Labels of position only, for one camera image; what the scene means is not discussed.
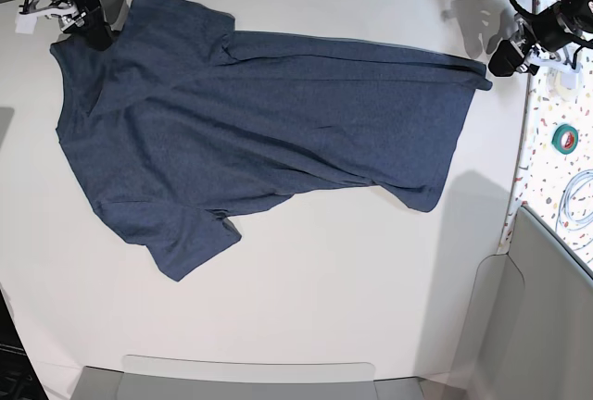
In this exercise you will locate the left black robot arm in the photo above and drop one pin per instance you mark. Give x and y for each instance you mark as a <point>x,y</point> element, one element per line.
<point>552,38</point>

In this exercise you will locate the terrazzo patterned side table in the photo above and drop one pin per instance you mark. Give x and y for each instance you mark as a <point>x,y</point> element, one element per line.
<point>557,187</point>

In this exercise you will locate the grey chair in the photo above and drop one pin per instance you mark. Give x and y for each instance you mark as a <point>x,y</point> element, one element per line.
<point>528,329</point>
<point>146,377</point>

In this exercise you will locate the clear tape roll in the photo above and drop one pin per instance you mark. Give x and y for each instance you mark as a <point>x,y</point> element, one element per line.
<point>566,86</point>

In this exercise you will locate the grey chair at bottom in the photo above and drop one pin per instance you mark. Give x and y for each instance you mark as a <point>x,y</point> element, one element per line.
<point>146,377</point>

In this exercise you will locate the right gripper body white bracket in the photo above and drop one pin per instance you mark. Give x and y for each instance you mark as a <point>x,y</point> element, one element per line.
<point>66,13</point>

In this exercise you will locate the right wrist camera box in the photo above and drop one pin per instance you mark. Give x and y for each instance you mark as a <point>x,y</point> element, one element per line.
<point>25,24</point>

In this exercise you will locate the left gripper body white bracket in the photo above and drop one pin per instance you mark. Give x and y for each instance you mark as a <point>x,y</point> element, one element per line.
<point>539,57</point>

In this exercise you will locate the green tape roll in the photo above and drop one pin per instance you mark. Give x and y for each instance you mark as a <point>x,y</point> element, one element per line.
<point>565,139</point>

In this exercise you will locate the dark blue t-shirt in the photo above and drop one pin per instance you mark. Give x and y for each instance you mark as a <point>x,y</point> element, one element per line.
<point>185,122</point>

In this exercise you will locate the grey chair at right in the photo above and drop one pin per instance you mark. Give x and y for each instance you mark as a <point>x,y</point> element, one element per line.
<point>528,329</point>

